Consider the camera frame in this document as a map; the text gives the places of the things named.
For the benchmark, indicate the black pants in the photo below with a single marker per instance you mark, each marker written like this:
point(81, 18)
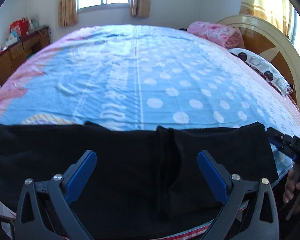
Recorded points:
point(146, 184)

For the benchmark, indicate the wooden desk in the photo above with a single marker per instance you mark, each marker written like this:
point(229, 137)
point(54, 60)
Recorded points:
point(16, 54)

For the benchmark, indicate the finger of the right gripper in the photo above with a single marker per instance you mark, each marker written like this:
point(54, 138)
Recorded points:
point(278, 139)

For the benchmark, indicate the wooden headboard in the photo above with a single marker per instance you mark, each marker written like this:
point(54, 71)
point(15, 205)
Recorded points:
point(264, 39)

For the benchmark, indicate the left beige curtain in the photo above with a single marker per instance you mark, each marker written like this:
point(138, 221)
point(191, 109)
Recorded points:
point(67, 13)

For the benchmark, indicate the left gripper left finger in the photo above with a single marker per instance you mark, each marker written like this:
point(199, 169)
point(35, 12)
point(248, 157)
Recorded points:
point(44, 211)

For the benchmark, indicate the blue pink bed sheet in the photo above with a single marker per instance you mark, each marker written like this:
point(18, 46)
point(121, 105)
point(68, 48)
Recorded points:
point(137, 78)

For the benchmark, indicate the right hand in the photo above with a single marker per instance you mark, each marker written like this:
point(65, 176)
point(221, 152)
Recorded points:
point(290, 187)

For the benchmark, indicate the red gift bag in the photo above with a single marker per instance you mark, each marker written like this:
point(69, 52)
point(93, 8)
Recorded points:
point(21, 27)

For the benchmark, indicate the yellow side curtain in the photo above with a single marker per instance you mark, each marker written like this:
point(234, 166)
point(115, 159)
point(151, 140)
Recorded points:
point(280, 13)

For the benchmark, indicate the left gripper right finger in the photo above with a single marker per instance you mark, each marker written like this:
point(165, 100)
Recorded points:
point(230, 190)

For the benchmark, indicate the pink folded blanket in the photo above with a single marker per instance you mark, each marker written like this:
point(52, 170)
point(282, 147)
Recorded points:
point(222, 35)

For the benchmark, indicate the polka dot pillow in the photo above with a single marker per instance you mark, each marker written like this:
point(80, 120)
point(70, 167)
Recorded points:
point(265, 69)

